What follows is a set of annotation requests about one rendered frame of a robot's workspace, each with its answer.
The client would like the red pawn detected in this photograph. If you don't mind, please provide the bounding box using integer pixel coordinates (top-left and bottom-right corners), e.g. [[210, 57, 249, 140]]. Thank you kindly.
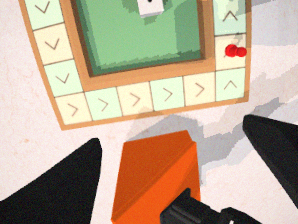
[[225, 44, 247, 57]]

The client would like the white die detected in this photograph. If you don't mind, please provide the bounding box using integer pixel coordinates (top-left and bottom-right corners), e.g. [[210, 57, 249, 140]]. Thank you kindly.
[[137, 0, 164, 19]]

